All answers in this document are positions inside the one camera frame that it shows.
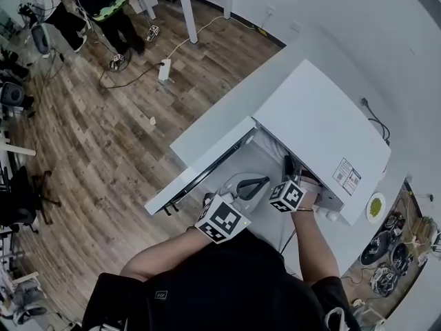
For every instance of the person's black shirt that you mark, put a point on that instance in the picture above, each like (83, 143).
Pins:
(224, 288)

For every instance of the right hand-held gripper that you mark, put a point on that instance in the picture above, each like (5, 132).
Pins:
(287, 197)

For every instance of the small white floor object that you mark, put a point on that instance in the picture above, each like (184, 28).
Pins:
(152, 120)

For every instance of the green food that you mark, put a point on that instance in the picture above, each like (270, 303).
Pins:
(376, 207)

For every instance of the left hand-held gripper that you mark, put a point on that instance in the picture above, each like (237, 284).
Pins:
(220, 219)

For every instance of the grey oval device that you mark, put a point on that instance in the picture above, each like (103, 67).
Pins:
(40, 40)

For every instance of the black round pan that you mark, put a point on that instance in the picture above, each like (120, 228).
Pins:
(375, 248)
(401, 256)

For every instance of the white microwave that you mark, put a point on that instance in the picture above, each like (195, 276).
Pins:
(320, 116)

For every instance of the white power strip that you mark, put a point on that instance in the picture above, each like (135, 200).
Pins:
(164, 70)

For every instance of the person's left forearm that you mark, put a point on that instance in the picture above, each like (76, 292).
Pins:
(165, 250)

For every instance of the white table frame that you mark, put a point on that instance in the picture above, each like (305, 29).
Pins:
(17, 148)

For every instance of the grey round-faced device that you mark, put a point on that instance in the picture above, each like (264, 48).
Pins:
(12, 95)

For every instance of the yellow wall tag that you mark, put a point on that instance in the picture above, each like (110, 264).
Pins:
(261, 31)

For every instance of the white plate under green food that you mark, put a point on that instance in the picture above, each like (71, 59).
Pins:
(368, 216)

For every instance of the black office chair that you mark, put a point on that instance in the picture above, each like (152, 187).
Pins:
(20, 198)

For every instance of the small white table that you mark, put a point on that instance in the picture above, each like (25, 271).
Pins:
(189, 12)

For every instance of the person's right forearm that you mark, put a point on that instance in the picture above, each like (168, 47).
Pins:
(315, 243)

